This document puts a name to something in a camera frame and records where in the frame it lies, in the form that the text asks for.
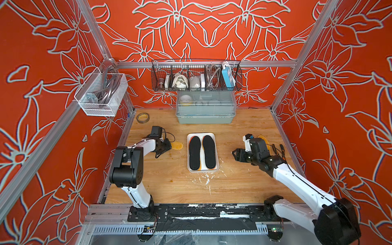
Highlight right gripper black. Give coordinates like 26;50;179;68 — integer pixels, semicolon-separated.
230;147;260;166

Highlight black insole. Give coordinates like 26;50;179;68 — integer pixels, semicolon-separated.
188;136;201;170
203;135;216;169

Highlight white storage tray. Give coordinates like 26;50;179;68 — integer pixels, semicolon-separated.
187;133;219;173

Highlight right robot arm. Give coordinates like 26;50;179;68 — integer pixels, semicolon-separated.
232;134;361;245

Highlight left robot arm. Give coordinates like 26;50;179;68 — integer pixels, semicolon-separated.
108;126;172;218

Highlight grey lidded storage bin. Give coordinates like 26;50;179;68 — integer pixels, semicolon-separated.
176;91;237;124

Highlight blue box in basket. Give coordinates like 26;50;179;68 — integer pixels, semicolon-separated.
222;61;235;88

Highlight tape roll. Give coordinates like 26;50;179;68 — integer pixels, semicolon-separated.
136;112;150;124

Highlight white cloth in basket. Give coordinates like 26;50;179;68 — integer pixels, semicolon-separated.
171;73;189;89

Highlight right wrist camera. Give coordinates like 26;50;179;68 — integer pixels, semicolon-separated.
243;134;254;152

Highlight orange handled pliers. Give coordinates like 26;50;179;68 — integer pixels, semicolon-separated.
272;144;286;161

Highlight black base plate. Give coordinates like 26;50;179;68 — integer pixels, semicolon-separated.
127;204;285;222

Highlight black wire wall basket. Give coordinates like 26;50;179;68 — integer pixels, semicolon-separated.
151;59;244;92

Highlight clear plastic wall basket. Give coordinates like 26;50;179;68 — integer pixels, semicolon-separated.
74;68;128;117

